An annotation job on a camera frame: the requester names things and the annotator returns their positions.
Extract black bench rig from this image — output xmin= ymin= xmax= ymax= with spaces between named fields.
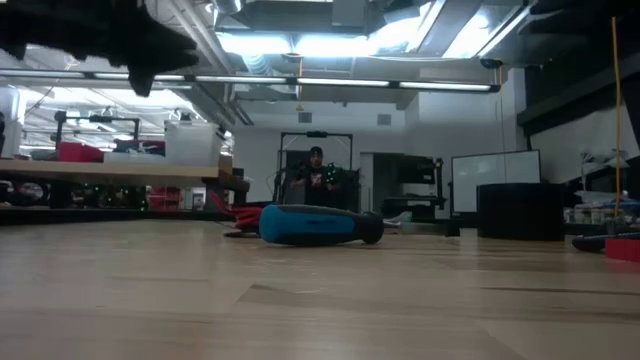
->
xmin=53 ymin=109 xmax=143 ymax=144

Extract black shelving desk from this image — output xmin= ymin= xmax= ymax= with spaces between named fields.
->
xmin=382 ymin=155 xmax=448 ymax=219

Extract clear plastic bag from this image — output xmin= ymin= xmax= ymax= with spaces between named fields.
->
xmin=378 ymin=209 xmax=446 ymax=235

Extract red bin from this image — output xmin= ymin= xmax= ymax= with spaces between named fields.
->
xmin=56 ymin=141 xmax=105 ymax=163

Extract red cord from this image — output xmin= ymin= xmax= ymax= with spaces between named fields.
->
xmin=208 ymin=191 xmax=265 ymax=234

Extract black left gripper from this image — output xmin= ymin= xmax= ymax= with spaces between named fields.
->
xmin=64 ymin=0 xmax=200 ymax=99

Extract long ceiling light bar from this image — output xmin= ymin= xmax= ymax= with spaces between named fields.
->
xmin=0 ymin=68 xmax=502 ymax=94

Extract person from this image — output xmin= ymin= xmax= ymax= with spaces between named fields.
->
xmin=289 ymin=145 xmax=346 ymax=207

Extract white whiteboard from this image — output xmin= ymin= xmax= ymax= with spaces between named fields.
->
xmin=451 ymin=148 xmax=543 ymax=215

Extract wooden workbench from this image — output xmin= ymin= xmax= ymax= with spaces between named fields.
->
xmin=0 ymin=158 xmax=251 ymax=215

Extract red plastic box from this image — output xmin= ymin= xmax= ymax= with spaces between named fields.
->
xmin=604 ymin=237 xmax=640 ymax=263

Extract black tool handle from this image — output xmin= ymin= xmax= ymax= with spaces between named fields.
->
xmin=571 ymin=231 xmax=640 ymax=253

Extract translucent storage bin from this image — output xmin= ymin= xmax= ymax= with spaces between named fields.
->
xmin=163 ymin=119 xmax=225 ymax=168

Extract black tape roll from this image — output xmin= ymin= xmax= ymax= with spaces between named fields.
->
xmin=476 ymin=182 xmax=567 ymax=242

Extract black camera rig frame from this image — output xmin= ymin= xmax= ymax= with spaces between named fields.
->
xmin=276 ymin=130 xmax=355 ymax=207

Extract red crates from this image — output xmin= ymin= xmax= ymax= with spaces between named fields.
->
xmin=146 ymin=185 xmax=184 ymax=212

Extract blue black handled screwdriver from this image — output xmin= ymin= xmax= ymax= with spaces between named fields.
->
xmin=258 ymin=203 xmax=385 ymax=247

